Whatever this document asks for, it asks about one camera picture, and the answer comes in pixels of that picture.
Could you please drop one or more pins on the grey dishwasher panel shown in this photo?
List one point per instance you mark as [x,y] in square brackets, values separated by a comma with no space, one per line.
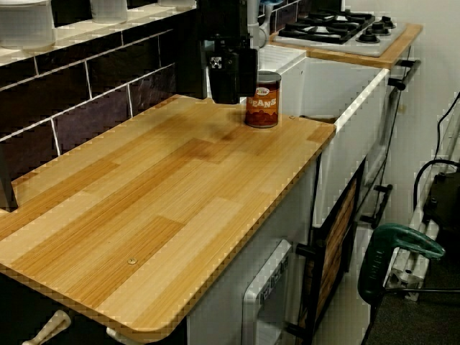
[267,294]

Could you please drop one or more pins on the brown beans can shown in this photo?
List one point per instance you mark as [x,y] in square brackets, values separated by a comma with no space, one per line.
[264,104]

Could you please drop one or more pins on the grey toy faucet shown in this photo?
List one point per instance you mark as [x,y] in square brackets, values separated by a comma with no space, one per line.
[256,25]

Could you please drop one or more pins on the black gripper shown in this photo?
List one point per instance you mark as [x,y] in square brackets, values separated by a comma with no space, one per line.
[226,46]

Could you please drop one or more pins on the white toy sink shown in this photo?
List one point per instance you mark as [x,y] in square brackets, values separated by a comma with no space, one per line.
[345,108]

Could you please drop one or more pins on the white toy knob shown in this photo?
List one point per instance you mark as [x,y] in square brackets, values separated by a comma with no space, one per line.
[48,327]
[116,334]

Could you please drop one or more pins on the aluminium frame rail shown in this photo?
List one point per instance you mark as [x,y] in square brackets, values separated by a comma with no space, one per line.
[420,230]

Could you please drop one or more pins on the wooden stove counter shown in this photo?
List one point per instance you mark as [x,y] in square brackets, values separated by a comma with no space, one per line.
[402,46]

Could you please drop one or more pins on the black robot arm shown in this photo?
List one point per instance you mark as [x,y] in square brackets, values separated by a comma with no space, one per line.
[221,16]

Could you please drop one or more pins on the white stove plate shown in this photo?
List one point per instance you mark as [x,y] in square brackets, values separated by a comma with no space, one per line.
[384,43]

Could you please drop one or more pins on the wood pattern oven door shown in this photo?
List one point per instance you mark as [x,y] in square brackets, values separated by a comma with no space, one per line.
[338,251]

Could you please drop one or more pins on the white plastic jar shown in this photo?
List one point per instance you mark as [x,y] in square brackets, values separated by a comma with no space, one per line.
[25,25]
[108,10]

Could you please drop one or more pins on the wooden countertop board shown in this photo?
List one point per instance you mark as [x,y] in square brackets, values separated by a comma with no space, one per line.
[143,201]

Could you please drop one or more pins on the black stove grate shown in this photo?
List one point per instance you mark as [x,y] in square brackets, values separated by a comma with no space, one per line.
[323,27]

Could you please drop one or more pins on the black device box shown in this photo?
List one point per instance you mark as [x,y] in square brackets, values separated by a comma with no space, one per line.
[443,201]

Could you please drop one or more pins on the thin black rod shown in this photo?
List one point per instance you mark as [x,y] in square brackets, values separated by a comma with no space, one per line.
[424,290]

